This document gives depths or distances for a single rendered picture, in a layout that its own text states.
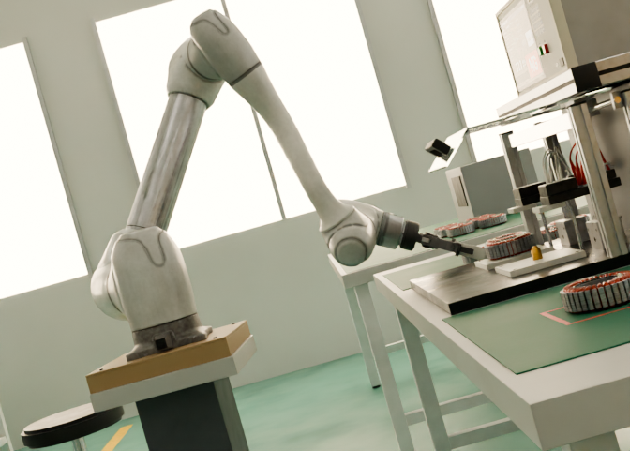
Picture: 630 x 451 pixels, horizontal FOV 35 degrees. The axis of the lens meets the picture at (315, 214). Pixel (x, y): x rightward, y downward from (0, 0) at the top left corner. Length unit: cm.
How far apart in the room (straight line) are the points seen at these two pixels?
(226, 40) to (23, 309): 471
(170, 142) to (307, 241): 423
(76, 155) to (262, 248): 138
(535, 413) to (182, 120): 167
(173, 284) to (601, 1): 107
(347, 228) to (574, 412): 137
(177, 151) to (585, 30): 107
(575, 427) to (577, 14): 108
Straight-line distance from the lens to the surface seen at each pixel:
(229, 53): 247
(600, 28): 199
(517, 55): 230
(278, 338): 676
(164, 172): 251
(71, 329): 692
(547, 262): 197
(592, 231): 207
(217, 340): 213
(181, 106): 256
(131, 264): 224
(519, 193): 225
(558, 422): 106
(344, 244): 234
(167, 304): 223
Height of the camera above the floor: 99
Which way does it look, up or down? level
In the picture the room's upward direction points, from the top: 16 degrees counter-clockwise
